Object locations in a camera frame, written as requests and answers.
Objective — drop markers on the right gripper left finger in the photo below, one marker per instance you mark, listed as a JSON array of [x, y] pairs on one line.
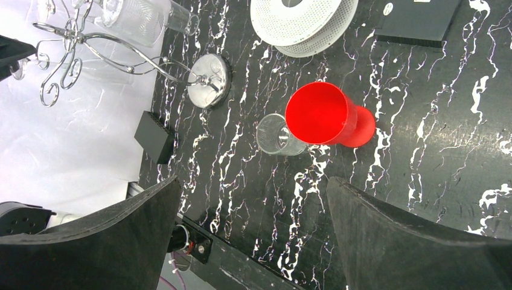
[[122, 246]]

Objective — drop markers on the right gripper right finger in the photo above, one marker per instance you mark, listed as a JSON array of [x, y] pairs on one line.
[[384, 247]]

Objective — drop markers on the red wine glass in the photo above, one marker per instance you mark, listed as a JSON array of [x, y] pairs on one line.
[[321, 113]]

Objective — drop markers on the clear wine glass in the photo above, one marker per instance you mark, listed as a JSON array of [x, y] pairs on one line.
[[143, 22], [274, 137]]

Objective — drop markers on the chrome wine glass rack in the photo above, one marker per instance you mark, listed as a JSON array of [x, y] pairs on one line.
[[208, 81]]

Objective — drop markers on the clear wine glass on rack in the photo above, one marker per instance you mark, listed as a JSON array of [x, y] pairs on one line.
[[143, 22]]

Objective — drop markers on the small black box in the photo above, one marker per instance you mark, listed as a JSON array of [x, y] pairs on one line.
[[156, 140]]

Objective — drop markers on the black flat box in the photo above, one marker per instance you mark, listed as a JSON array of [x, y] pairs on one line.
[[422, 23]]

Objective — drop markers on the white filament spool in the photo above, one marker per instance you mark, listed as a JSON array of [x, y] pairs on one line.
[[301, 28]]

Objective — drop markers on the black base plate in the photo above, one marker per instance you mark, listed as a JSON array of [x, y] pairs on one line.
[[218, 263]]

